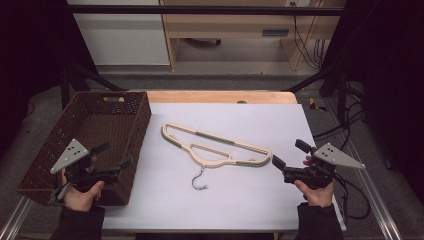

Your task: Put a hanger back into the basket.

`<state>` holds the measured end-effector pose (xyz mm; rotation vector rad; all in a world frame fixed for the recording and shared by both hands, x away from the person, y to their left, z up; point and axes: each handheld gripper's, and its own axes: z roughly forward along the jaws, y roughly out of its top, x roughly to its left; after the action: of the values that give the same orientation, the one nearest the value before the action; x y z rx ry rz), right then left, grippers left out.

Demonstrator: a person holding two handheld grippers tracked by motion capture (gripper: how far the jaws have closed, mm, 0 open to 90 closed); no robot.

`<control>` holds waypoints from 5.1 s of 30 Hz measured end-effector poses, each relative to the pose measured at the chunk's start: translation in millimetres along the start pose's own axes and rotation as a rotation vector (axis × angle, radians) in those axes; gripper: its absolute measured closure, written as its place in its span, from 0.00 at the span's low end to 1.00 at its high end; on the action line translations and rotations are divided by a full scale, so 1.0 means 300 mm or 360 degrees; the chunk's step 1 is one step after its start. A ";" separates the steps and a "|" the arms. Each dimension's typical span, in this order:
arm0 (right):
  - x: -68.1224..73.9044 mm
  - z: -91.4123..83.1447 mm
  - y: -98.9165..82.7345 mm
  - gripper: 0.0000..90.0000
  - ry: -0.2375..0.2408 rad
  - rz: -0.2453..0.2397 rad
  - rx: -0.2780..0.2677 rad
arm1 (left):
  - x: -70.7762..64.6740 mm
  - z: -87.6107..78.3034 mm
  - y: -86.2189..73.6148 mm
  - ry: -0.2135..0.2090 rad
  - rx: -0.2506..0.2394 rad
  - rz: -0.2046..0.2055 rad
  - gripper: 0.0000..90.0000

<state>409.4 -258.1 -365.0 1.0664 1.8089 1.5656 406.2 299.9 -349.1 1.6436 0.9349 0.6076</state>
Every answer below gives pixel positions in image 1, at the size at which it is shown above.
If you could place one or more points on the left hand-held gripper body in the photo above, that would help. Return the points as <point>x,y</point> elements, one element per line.
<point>71,154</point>

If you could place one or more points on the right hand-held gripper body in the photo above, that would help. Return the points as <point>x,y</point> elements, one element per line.
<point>336,156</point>

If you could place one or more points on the brown woven basket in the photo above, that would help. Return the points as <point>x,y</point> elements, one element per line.
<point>100,123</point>

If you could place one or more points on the person's right hand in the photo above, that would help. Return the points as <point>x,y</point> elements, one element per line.
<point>320,197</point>

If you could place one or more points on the person's left hand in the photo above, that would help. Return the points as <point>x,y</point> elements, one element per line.
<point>81,200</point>

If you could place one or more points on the yellow and black object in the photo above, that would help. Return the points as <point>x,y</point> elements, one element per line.
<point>315,105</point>

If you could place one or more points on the white table mat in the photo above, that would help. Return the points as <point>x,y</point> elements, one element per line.
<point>233,193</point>

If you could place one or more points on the black metal stand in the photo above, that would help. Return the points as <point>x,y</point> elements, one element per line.
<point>333,80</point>
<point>71,83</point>

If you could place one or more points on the dark curtain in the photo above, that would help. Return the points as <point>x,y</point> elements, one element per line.
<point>393,83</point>
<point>30,66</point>

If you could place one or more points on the white cabinet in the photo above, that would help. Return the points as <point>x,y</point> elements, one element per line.
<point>123,36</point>

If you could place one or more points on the wooden desk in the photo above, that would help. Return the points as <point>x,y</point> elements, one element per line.
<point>230,25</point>

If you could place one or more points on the black horizontal bar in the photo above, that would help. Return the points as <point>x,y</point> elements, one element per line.
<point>200,10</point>

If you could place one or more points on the aluminium rail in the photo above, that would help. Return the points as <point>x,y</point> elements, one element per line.
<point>15,218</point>
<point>376,200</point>

